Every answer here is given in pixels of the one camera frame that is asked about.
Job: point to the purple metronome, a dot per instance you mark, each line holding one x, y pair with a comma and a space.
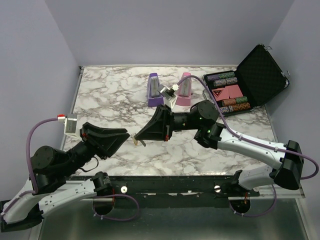
153, 97

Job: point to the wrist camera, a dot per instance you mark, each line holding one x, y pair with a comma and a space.
169, 96
70, 125

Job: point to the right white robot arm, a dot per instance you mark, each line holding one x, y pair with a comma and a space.
283, 162

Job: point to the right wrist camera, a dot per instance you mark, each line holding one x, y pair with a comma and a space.
169, 96

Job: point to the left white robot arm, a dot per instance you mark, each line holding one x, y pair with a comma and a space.
51, 167

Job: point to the black poker chip case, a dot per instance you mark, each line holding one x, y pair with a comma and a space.
259, 77

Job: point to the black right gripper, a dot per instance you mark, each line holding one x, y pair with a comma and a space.
160, 127

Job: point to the pink card deck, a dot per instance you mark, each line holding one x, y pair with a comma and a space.
234, 91

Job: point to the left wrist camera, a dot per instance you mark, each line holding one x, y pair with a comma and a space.
70, 125

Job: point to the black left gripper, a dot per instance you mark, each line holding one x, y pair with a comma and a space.
103, 141

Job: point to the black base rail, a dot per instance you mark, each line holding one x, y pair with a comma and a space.
172, 191

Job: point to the pink metronome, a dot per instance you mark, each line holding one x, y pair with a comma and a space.
184, 93

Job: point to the red-backed card deck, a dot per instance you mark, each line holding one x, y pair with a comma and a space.
220, 94

